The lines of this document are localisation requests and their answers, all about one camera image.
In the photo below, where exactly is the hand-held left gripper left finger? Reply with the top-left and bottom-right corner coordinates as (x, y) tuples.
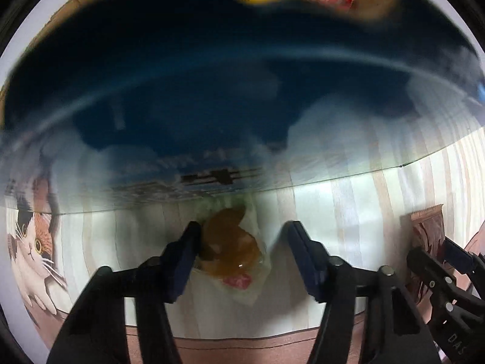
(45, 221), (203, 364)

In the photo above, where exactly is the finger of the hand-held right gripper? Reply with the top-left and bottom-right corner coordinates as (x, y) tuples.
(440, 236), (485, 278)
(406, 246), (474, 317)

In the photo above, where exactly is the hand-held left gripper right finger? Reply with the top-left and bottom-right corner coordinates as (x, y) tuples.
(287, 221), (442, 364)

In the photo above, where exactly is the brown snack packet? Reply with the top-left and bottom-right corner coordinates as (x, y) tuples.
(410, 204), (447, 306)

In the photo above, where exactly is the bun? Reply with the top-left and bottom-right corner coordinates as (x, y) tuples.
(191, 196), (271, 307)

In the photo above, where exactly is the blue printed cardboard box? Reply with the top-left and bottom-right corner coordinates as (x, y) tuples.
(0, 0), (485, 218)

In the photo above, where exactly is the red snack packet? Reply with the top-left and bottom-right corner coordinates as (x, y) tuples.
(304, 0), (356, 11)

